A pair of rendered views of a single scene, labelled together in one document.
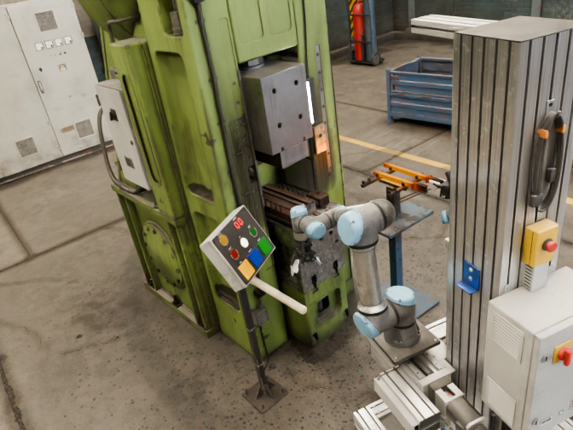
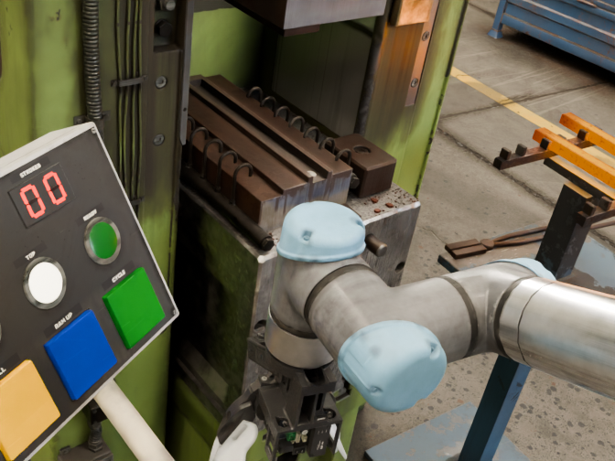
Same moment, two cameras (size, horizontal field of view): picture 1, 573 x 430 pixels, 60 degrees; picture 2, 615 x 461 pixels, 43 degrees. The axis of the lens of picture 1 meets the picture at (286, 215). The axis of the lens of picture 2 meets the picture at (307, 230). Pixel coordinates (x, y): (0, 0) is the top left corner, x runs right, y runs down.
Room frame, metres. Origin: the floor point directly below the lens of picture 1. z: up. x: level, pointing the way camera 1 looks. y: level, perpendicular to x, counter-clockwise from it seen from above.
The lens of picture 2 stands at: (1.36, 0.03, 1.66)
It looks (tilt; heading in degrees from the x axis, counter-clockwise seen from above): 34 degrees down; 353
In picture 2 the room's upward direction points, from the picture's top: 10 degrees clockwise
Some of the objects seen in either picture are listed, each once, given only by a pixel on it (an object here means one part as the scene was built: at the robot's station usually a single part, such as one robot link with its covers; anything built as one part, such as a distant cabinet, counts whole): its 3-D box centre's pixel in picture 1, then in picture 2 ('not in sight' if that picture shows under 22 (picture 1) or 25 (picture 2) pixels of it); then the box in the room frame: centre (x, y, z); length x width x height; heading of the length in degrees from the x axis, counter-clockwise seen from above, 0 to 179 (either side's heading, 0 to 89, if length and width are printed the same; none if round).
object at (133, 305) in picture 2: (263, 246); (133, 307); (2.11, 0.14, 1.01); 0.07 x 0.05 x 0.07; 153
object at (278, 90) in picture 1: (269, 102); not in sight; (2.68, 0.00, 1.56); 0.42 x 0.39 x 0.40; 38
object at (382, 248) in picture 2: not in sight; (375, 245); (2.49, -0.24, 0.87); 0.04 x 0.03 x 0.03; 38
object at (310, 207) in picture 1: (279, 202); (236, 143); (2.66, 0.03, 0.96); 0.42 x 0.20 x 0.09; 38
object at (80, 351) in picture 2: (255, 258); (80, 354); (2.02, 0.18, 1.01); 0.07 x 0.05 x 0.07; 153
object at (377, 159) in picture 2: (317, 198); (358, 165); (2.65, -0.20, 0.95); 0.12 x 0.08 x 0.06; 38
